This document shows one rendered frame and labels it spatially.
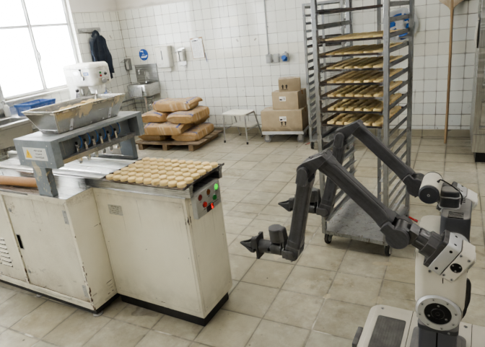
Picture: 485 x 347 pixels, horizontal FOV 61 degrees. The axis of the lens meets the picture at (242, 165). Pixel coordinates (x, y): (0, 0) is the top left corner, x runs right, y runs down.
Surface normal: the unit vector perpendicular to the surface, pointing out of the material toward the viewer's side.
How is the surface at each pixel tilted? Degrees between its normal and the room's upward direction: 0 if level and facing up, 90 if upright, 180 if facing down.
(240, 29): 90
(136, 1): 90
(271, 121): 91
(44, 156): 90
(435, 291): 101
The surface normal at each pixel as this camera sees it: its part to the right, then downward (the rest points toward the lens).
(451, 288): -0.45, 0.50
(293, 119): -0.34, 0.33
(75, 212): 0.87, 0.07
